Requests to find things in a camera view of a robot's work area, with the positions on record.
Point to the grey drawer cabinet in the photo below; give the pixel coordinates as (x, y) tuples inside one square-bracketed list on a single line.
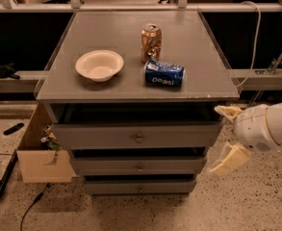
[(126, 99)]

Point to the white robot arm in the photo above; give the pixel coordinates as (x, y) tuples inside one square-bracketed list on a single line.
[(274, 115)]

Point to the black cloth on rail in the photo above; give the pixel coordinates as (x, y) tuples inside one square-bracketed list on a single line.
[(7, 71)]

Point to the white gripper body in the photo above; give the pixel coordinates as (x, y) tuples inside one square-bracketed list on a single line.
[(252, 127)]

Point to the blue Pepsi can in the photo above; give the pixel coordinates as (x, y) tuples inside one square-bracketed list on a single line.
[(163, 73)]

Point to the grey top drawer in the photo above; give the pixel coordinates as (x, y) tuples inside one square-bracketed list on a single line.
[(81, 136)]

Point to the gold crushed soda can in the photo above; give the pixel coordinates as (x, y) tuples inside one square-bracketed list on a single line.
[(151, 42)]

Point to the cardboard box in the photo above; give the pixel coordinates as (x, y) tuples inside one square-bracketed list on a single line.
[(37, 163)]

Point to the crumpled items in box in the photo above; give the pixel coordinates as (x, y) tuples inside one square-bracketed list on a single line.
[(49, 140)]

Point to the grey drawer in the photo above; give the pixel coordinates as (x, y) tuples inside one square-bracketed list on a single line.
[(81, 136), (139, 187), (137, 165)]

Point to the white paper bowl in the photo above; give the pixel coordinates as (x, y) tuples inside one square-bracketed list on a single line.
[(99, 65)]

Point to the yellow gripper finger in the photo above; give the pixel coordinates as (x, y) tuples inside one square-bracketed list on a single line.
[(229, 112), (231, 157)]

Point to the grey bottom drawer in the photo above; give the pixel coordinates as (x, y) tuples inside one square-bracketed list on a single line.
[(139, 187)]

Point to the grey middle drawer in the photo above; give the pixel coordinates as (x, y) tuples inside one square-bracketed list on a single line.
[(137, 165)]

